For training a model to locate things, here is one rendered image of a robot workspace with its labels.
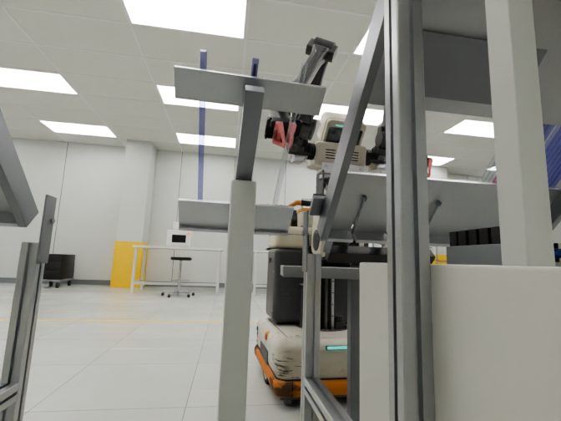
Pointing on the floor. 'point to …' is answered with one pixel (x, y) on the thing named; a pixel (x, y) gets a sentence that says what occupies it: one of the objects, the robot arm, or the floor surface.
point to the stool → (179, 279)
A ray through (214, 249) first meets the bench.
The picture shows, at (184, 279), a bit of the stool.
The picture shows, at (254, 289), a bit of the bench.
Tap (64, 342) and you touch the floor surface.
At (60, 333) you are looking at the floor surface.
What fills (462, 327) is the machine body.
